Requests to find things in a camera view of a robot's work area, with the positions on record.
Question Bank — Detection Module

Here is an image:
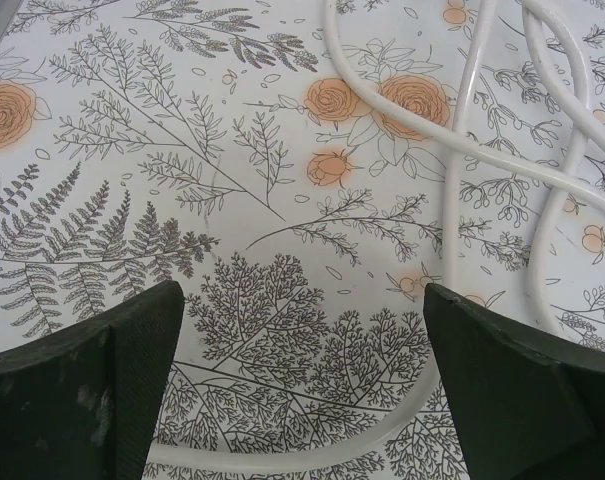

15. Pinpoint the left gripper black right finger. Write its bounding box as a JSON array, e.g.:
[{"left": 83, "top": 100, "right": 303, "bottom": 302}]
[{"left": 423, "top": 282, "right": 605, "bottom": 480}]

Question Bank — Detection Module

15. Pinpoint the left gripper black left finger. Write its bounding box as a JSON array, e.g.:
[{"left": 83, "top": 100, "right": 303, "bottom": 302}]
[{"left": 0, "top": 279, "right": 185, "bottom": 480}]

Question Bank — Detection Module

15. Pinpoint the floral patterned table cover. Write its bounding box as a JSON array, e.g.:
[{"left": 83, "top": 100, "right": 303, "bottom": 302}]
[{"left": 0, "top": 0, "right": 605, "bottom": 480}]

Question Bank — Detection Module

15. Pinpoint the white power cable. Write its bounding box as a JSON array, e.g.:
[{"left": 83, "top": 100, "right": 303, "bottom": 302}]
[{"left": 144, "top": 0, "right": 605, "bottom": 471}]

